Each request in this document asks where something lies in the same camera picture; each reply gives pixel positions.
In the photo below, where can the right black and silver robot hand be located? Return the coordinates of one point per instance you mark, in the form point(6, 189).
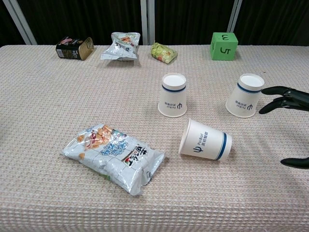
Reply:
point(294, 99)

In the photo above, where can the white paper cup blue band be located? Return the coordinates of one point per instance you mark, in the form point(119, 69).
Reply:
point(243, 99)
point(172, 96)
point(205, 142)

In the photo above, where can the black curtain panel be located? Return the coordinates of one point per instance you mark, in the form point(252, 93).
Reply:
point(193, 19)
point(7, 29)
point(79, 17)
point(275, 19)

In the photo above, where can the green foam number cube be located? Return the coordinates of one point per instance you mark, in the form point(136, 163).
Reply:
point(223, 48)

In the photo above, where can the green snack packet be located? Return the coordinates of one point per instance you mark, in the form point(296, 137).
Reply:
point(163, 53)

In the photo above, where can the small silver snack bag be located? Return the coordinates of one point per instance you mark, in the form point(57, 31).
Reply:
point(120, 48)

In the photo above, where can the large silver snack bag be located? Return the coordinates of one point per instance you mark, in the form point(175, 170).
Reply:
point(113, 157)

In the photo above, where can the beige waffle tablecloth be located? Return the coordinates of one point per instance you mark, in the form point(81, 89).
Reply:
point(72, 96)

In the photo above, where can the black and gold tin can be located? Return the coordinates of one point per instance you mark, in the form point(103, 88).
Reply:
point(72, 49)

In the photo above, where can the white metal frame post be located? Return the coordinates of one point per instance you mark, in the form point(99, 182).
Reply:
point(234, 17)
point(147, 21)
point(20, 23)

